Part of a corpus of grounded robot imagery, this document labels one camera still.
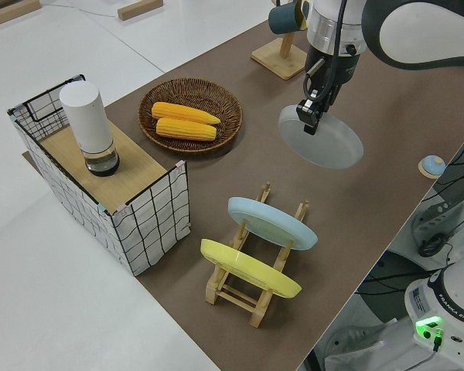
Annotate yellow corn cob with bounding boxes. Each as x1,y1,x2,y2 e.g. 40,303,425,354
155,117,218,142
151,100,222,127

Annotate light blue plate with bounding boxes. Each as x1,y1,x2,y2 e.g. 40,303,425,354
227,196,319,253

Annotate brown table mat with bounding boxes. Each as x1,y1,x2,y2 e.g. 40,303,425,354
21,15,464,371

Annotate black base cables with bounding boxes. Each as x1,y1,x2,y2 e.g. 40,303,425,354
370,127,464,298

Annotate wooden mug rack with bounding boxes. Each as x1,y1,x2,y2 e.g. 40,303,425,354
250,0,312,81

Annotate white equipment housing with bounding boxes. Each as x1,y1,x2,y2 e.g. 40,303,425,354
409,185,464,271

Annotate gray plate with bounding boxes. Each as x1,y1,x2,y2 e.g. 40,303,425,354
278,104,365,170

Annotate wire grid wooden shelf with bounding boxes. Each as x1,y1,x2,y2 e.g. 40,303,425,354
6,73,191,277

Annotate dark blue mug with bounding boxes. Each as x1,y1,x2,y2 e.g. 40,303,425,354
268,1,309,36

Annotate wooden block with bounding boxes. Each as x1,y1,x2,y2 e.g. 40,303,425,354
117,0,165,21
0,0,42,28

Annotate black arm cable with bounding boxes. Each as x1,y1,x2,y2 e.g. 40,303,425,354
302,0,350,114

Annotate brown wicker basket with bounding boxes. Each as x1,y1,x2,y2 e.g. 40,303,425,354
138,77,244,155

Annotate blue service bell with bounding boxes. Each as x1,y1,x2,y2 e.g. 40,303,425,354
418,154,446,179

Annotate yellow plate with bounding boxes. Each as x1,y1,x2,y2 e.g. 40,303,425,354
200,238,304,300

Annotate white cylinder bottle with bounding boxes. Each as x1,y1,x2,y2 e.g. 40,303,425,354
58,80,121,178

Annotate wooden plate rack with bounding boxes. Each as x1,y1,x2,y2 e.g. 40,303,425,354
204,180,312,329

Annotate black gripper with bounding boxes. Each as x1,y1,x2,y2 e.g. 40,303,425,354
296,44,363,136

